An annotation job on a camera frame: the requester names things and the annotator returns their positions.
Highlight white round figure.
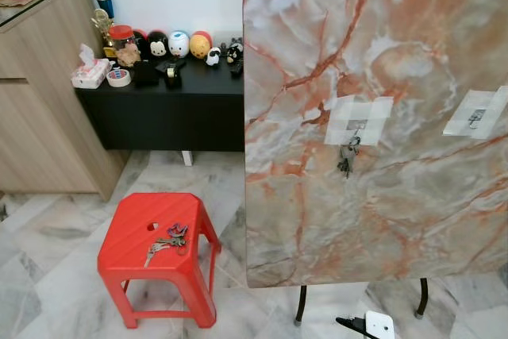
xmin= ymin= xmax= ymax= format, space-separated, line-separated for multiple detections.
xmin=168 ymin=29 xmax=191 ymax=58

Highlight pink tissue box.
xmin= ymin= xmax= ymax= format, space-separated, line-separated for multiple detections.
xmin=71 ymin=44 xmax=110 ymax=89

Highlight marble pattern folding table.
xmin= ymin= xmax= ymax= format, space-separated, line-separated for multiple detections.
xmin=242 ymin=0 xmax=508 ymax=326

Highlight light wood cabinet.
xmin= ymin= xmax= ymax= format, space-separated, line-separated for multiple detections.
xmin=0 ymin=0 xmax=128 ymax=201

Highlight black low cabinet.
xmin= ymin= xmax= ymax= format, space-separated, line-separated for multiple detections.
xmin=75 ymin=33 xmax=245 ymax=153

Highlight dark hanging key bunch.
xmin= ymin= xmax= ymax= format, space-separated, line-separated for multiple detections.
xmin=337 ymin=136 xmax=362 ymax=179

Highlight black power cable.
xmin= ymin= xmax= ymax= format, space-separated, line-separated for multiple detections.
xmin=336 ymin=317 xmax=370 ymax=333

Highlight key bunch with red ring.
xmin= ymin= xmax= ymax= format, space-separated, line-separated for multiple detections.
xmin=144 ymin=222 xmax=190 ymax=268

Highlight red plastic stool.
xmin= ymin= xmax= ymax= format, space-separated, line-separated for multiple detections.
xmin=97 ymin=193 xmax=222 ymax=329

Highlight taped metal hook patch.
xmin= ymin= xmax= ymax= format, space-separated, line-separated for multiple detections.
xmin=325 ymin=95 xmax=394 ymax=149
xmin=442 ymin=85 xmax=508 ymax=140

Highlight black tape dispenser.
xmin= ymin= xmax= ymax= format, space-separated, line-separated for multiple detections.
xmin=133 ymin=57 xmax=185 ymax=88

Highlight orange round figure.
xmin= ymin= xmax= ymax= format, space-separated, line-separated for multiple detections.
xmin=189 ymin=31 xmax=213 ymax=60

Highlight white tape roll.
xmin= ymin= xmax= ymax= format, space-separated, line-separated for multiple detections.
xmin=106 ymin=69 xmax=133 ymax=87

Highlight small black figurine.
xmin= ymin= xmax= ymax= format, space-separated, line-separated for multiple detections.
xmin=225 ymin=37 xmax=244 ymax=78

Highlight red lid clear jar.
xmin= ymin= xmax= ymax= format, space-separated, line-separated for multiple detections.
xmin=108 ymin=25 xmax=137 ymax=67

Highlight black mouse figure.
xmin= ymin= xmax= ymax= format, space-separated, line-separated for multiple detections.
xmin=148 ymin=29 xmax=169 ymax=60

